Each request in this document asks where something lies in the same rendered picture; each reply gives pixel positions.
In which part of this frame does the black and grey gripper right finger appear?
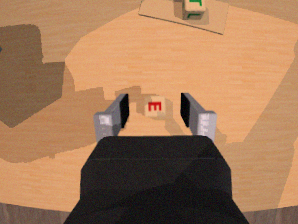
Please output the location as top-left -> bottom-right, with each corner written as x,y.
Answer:
180,93 -> 217,143

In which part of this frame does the tan wooden block with red letter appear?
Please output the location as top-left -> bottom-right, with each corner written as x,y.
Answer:
144,96 -> 166,117

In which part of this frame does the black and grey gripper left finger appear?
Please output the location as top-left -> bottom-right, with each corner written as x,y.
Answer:
93,93 -> 130,143

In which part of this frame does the beige letter block with green t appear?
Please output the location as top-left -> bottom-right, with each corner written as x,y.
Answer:
182,0 -> 206,20

